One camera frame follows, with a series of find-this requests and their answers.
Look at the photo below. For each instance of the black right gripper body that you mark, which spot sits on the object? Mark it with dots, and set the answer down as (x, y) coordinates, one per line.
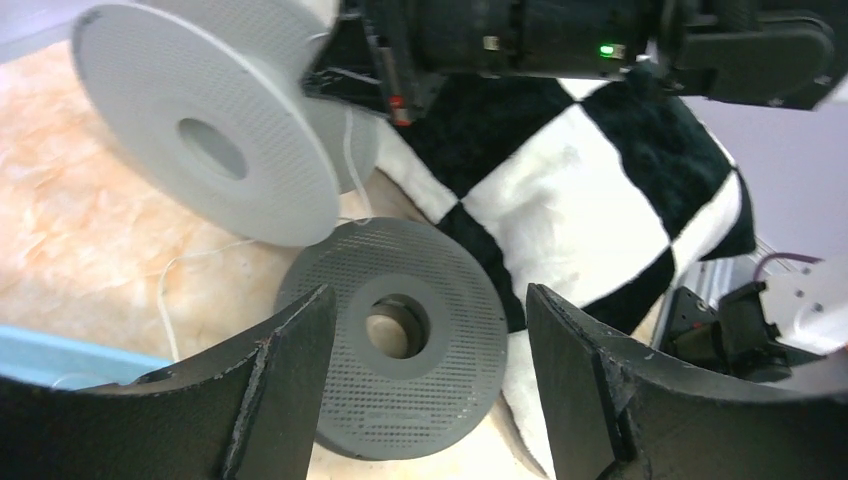
(369, 61)

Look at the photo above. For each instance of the black cable spool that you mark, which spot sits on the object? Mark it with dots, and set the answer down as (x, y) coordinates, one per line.
(420, 347)

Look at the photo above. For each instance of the black white checkered pillow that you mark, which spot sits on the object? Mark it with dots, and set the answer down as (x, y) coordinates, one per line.
(606, 192)

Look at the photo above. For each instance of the blue perforated plastic basket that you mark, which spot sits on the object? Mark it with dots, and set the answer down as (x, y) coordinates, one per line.
(59, 362)

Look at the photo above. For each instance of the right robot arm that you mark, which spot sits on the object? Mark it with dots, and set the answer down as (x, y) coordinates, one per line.
(785, 54)

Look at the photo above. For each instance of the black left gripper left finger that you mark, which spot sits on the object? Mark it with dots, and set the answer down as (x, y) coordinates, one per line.
(246, 408)

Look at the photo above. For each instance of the grey cable spool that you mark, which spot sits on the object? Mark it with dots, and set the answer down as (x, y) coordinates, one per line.
(204, 96)

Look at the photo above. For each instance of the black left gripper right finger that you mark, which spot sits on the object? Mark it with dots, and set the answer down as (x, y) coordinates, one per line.
(615, 408)

